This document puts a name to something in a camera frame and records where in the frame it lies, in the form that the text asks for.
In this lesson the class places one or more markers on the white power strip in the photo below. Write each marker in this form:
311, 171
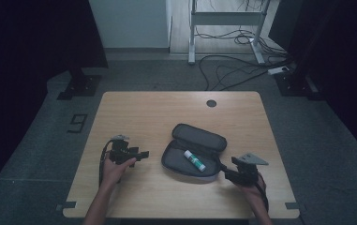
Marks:
278, 70

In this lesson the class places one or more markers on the white metal desk frame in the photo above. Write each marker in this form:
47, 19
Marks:
226, 18

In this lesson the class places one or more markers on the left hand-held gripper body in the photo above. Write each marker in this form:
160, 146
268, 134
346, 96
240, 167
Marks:
120, 153

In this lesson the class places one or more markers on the white green glue stick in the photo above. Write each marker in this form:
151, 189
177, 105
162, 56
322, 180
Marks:
195, 160

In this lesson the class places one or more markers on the grey tape strip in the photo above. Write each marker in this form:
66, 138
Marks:
293, 205
68, 205

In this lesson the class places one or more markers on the dark grey pencil case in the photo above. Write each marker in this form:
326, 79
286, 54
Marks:
182, 162

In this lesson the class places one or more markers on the black stand base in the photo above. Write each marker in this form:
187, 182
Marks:
81, 86
294, 84

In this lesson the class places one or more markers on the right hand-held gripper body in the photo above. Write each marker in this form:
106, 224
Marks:
246, 172

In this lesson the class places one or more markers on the person's right hand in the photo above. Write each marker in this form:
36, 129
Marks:
251, 190

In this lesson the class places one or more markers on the dark curtain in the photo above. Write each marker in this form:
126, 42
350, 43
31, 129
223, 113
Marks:
338, 62
26, 62

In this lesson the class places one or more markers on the round black table grommet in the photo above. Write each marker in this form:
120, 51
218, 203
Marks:
211, 103

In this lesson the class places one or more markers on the person's left hand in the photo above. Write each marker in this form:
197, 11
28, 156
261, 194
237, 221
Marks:
113, 173

